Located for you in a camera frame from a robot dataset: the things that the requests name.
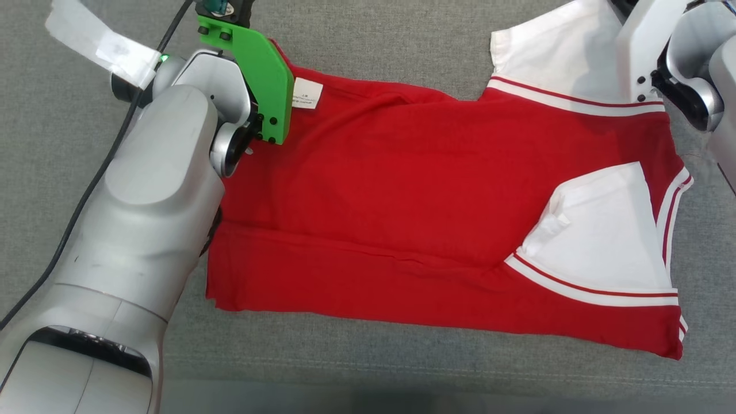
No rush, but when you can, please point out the grey fabric sofa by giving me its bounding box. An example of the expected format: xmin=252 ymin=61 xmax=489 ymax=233
xmin=0 ymin=0 xmax=736 ymax=397

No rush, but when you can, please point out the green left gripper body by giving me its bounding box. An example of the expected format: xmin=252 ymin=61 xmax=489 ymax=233
xmin=196 ymin=14 xmax=296 ymax=146

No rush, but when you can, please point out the white tape strip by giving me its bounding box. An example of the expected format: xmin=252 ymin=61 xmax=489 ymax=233
xmin=44 ymin=0 xmax=163 ymax=91

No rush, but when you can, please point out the red Bulls jersey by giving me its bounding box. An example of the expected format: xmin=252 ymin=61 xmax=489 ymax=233
xmin=205 ymin=0 xmax=695 ymax=362

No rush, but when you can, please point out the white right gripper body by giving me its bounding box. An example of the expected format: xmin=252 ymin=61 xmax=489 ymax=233
xmin=614 ymin=0 xmax=692 ymax=104

